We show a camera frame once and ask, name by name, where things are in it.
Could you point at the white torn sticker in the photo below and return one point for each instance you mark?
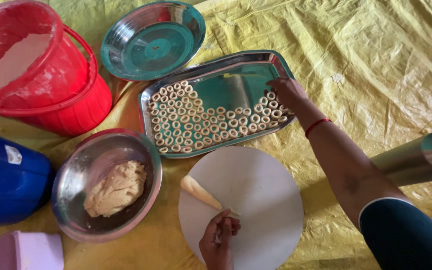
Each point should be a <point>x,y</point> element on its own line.
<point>13,154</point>

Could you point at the round steel bowl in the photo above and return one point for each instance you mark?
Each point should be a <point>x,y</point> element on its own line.
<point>88,161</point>

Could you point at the rectangular steel tray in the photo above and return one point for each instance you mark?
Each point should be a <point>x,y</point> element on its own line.
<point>223,84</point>

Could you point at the pink plastic container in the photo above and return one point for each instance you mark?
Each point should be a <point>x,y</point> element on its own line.
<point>21,253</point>

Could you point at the blue plastic container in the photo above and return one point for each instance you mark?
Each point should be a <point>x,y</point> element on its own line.
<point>9,187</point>

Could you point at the group of raw dough rings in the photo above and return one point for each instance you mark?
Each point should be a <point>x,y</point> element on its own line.
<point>186,119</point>

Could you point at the person's left hand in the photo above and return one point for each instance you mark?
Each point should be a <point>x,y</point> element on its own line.
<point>216,247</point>

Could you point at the yellow plastic tarp sheet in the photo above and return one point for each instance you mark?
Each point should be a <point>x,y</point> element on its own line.
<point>351,56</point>

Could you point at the person's right hand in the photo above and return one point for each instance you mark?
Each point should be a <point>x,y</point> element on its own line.
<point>289,93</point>

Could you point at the red plastic bucket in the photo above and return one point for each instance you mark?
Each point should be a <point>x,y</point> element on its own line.
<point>69,93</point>

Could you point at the white round rolling board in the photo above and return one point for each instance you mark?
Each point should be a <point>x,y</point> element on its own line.
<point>257,195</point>

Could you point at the person's right fingers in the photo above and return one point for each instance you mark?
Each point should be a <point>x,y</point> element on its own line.
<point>275,86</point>

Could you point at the steel cylinder vessel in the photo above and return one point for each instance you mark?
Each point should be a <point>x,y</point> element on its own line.
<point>414,157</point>

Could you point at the round steel plate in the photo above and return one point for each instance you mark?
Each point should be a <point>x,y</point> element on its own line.
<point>152,48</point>

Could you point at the dark blue sleeve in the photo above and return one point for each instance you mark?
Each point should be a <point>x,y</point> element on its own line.
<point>411,236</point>

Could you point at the beige dough lump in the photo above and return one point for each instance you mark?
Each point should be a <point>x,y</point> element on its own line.
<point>116,189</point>

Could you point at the white flour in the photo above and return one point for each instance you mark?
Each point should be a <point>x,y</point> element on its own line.
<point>13,63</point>

